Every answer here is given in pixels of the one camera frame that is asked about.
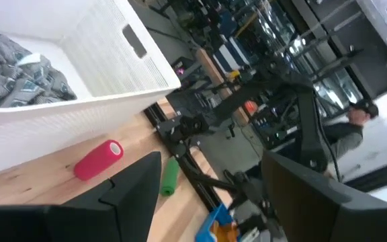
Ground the orange pill bottle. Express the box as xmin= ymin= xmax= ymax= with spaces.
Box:
xmin=210 ymin=220 xmax=241 ymax=242

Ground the grey patterned cloth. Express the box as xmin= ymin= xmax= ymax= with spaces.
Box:
xmin=0 ymin=26 xmax=78 ymax=108

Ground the person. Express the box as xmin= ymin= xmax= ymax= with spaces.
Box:
xmin=320 ymin=99 xmax=380 ymax=179

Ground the white perforated plastic basket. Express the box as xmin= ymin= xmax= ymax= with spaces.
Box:
xmin=0 ymin=0 xmax=181 ymax=179

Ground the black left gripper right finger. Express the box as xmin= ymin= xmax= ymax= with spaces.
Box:
xmin=261 ymin=150 xmax=387 ymax=242

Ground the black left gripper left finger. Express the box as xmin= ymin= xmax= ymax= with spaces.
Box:
xmin=0 ymin=151 xmax=163 ymax=242

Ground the red bandage roll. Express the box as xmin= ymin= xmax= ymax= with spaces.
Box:
xmin=73 ymin=139 xmax=125 ymax=182

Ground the green bandage roll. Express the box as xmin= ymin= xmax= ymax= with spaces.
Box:
xmin=159 ymin=157 xmax=180 ymax=197

